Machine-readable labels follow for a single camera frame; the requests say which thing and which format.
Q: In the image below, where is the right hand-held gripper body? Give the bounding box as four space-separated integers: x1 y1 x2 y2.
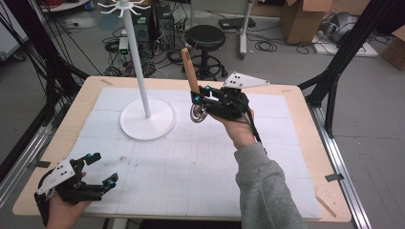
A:
202 71 271 122

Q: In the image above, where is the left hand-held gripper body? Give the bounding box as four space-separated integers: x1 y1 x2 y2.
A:
33 155 107 226

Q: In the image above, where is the metal strainer with wooden handle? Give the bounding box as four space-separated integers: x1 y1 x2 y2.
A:
181 47 209 124

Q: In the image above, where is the white hook stand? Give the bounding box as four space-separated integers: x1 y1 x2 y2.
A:
96 0 178 141

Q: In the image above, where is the person's right hand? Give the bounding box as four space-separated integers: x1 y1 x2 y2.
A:
209 107 262 151

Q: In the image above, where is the person's left hand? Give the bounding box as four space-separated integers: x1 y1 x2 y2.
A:
46 171 94 229

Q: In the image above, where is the black round stool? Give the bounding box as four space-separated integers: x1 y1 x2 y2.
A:
181 24 229 81

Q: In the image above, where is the white stand leg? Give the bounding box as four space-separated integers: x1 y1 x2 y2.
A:
239 0 255 60

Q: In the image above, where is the white grid mat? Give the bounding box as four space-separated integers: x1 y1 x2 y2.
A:
45 86 323 221

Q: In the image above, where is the black flat device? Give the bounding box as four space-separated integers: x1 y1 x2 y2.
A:
218 16 257 31

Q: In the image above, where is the black computer tower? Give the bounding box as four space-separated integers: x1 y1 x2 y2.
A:
154 3 177 51

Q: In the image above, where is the white power box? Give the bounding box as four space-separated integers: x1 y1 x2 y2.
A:
117 36 130 54

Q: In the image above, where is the large cardboard box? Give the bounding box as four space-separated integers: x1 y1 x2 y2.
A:
279 0 334 46

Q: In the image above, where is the grey round appliance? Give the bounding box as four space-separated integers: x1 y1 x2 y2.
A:
324 11 359 44

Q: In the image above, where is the white floor board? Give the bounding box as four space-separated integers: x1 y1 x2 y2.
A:
310 31 379 58

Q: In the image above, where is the thin wooden stick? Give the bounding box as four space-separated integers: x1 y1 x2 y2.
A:
314 194 338 219

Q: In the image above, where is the small cardboard box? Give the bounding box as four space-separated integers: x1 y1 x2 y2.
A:
380 25 405 72

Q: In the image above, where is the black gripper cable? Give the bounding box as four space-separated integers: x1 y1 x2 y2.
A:
244 109 269 157

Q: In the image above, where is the aluminium rail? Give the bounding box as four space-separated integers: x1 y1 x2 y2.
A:
307 103 373 229
0 125 53 208

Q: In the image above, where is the coiled black cable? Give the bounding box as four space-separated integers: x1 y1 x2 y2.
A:
254 40 278 53

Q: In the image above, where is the black metal frame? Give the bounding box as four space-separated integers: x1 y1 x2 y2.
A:
298 0 405 138
0 0 91 183

